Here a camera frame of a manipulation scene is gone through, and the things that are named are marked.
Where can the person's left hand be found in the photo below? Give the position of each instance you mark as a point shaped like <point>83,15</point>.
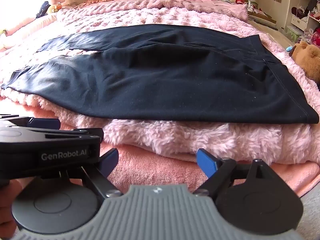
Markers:
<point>5,197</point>

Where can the black pants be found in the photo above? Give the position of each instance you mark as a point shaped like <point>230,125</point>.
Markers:
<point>175,80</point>

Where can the pink fluffy blanket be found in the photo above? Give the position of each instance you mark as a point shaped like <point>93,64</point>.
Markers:
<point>175,136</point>

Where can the salmon fleece blanket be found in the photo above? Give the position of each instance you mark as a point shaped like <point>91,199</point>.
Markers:
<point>155,173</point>

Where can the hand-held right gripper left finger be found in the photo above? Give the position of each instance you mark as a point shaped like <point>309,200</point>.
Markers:
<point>110,160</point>

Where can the pale pink quilt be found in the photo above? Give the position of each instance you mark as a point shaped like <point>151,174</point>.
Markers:
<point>22,30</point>

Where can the white shelf unit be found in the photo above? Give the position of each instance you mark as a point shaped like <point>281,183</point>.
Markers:
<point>306,5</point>

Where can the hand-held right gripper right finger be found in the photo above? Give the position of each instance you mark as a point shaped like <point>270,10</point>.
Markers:
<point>206,162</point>

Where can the brown teddy bear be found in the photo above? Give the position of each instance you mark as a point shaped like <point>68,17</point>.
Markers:
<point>308,60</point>

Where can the orange plush toy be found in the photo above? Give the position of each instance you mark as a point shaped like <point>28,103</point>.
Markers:
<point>55,7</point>

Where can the lilac bubble plush blanket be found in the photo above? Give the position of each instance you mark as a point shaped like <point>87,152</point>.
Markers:
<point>112,11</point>

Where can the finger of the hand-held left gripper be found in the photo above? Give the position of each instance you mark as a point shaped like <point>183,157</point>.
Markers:
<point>80,133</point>
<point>45,123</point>

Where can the white plastic stool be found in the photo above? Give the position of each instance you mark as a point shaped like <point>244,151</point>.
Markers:
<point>293,33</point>

